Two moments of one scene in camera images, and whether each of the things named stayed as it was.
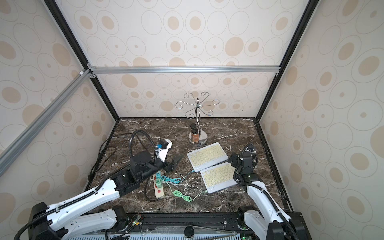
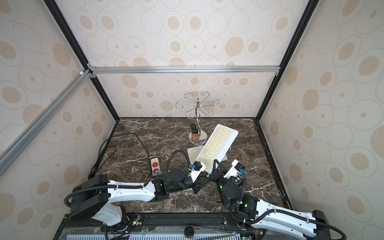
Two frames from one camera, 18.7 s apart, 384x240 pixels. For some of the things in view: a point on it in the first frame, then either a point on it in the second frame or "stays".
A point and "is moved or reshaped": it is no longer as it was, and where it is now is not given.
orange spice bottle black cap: x=195 y=135 stays
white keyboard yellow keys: x=219 y=177 is moved or reshaped
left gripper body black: x=169 y=165 → x=186 y=183
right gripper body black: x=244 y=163 → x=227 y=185
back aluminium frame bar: x=185 y=70 stays
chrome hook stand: x=197 y=105 stays
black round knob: x=189 y=231 stays
